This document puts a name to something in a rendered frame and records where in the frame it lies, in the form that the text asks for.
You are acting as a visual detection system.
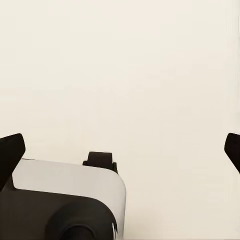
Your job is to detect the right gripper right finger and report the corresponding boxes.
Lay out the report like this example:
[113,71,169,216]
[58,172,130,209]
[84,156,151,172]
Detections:
[224,133,240,172]

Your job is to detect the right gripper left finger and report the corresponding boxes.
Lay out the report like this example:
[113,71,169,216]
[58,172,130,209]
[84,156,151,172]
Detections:
[0,133,26,193]

